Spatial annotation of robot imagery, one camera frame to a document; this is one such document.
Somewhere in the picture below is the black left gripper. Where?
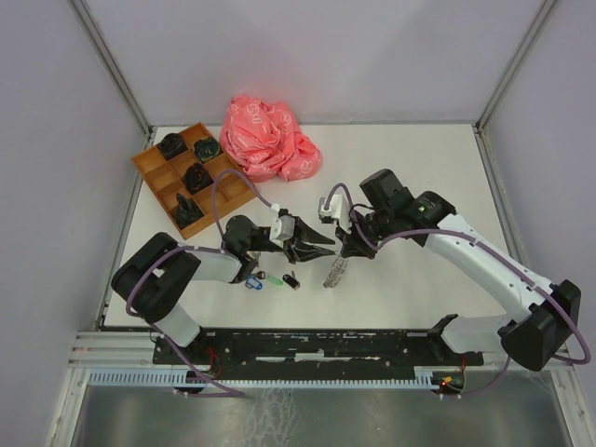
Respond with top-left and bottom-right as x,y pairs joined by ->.
249,215 -> 335,264

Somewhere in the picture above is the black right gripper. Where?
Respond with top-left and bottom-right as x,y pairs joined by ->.
335,207 -> 396,260

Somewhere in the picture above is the key with black tag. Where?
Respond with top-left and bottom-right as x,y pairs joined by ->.
282,271 -> 301,291

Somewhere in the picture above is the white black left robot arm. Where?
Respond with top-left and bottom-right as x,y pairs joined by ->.
111,212 -> 334,363

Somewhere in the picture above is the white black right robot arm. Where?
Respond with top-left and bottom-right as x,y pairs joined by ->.
318,169 -> 581,372

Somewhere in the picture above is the crumpled pink plastic bag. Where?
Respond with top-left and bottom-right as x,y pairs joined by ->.
219,95 -> 322,183

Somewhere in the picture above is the black rolled item lower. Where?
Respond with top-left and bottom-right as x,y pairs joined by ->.
174,193 -> 204,229

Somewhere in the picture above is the black rolled item centre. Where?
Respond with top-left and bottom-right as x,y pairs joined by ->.
183,163 -> 213,194

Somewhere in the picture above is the black yellow rolled item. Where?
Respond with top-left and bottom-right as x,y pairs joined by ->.
193,137 -> 222,163

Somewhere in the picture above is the brown wooden compartment tray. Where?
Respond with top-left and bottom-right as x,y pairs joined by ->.
132,123 -> 256,239

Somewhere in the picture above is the black rolled item top left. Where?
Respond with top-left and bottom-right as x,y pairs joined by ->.
156,133 -> 187,160

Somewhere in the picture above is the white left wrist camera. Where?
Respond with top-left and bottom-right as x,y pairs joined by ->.
269,203 -> 295,247

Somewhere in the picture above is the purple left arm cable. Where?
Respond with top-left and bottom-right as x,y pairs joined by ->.
125,169 -> 280,400

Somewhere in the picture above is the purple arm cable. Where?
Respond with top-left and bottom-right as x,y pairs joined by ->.
125,169 -> 280,400
325,183 -> 589,400

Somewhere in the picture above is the black metal base rail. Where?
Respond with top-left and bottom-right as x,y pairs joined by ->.
182,328 -> 483,381

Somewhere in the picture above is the white slotted cable duct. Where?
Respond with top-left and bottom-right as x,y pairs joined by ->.
87,365 -> 467,388

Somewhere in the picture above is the aluminium front frame rail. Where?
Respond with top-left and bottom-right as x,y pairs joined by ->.
68,330 -> 159,367

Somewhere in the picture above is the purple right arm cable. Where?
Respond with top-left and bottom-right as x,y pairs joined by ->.
325,183 -> 589,400

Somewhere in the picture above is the aluminium frame post left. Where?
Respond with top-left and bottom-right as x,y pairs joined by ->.
67,0 -> 152,136

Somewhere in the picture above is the aluminium frame post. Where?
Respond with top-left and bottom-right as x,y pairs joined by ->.
67,0 -> 152,136
474,0 -> 560,129

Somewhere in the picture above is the aluminium frame post right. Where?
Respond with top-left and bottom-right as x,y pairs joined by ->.
474,0 -> 560,129

